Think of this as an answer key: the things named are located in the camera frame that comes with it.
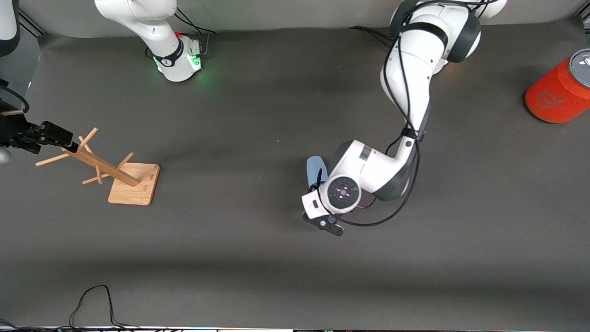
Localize light blue cup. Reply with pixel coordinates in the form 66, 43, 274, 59
306, 156, 330, 190

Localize wooden cup rack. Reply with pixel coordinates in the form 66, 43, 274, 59
35, 127, 161, 206

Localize orange can with grey lid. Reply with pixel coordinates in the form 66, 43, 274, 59
525, 48, 590, 124

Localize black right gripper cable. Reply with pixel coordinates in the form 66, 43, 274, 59
0, 79, 30, 114

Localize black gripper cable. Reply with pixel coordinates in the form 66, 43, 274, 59
0, 79, 30, 114
308, 0, 501, 228

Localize thin black cable loop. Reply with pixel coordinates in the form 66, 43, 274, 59
0, 285, 148, 332

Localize black right arm base cables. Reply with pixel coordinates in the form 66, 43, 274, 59
173, 7, 218, 58

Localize black arm base cables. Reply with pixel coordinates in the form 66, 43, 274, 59
348, 26, 397, 47
173, 7, 218, 58

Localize black left arm base cables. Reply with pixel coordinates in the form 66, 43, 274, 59
348, 26, 397, 47

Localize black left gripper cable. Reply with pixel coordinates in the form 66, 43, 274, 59
308, 0, 501, 228

